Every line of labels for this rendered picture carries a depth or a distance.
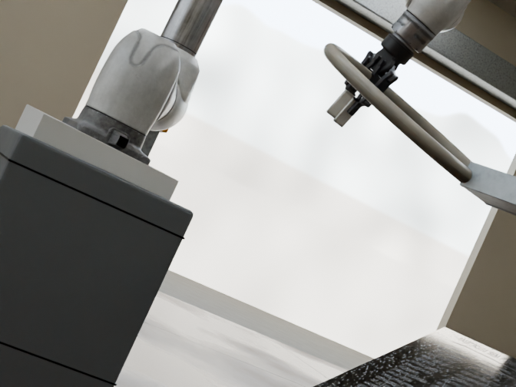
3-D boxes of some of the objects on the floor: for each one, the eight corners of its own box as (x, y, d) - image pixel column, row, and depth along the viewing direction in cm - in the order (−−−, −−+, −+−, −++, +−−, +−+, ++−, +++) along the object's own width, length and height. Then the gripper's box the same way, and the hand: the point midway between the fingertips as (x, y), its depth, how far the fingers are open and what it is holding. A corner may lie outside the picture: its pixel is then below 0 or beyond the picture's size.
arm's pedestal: (-187, 511, 168) (0, 122, 172) (-168, 418, 214) (-20, 113, 218) (60, 578, 187) (223, 226, 191) (29, 479, 233) (161, 196, 237)
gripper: (378, 20, 212) (311, 96, 217) (408, 47, 198) (335, 127, 203) (398, 38, 216) (332, 112, 221) (429, 65, 202) (358, 143, 207)
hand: (343, 108), depth 211 cm, fingers closed on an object, 4 cm apart
